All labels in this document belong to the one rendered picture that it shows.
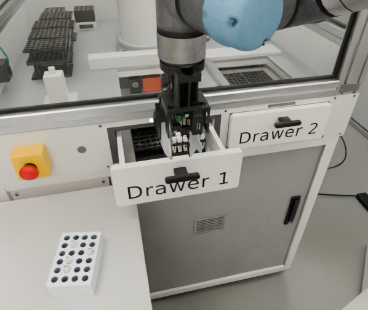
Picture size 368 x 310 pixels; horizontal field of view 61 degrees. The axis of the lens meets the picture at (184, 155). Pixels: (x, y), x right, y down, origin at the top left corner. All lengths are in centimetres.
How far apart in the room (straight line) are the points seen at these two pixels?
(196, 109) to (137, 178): 24
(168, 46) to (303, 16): 18
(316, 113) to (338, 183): 128
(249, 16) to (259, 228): 99
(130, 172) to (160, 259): 62
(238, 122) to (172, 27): 43
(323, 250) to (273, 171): 82
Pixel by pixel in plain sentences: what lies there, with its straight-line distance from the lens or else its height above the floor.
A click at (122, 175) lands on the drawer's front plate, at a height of 91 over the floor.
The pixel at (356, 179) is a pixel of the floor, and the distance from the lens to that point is 227.
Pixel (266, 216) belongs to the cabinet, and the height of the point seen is 46.
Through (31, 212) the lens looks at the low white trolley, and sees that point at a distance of 87.
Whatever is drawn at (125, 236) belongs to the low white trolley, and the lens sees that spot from 75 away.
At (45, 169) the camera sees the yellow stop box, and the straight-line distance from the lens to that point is 81.
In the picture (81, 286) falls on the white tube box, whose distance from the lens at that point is 66.
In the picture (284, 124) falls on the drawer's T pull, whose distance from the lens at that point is 85.
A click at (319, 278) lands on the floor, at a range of 168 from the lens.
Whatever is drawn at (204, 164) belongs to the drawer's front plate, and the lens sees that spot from 69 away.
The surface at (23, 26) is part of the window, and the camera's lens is 72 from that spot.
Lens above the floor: 135
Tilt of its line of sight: 38 degrees down
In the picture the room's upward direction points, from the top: straight up
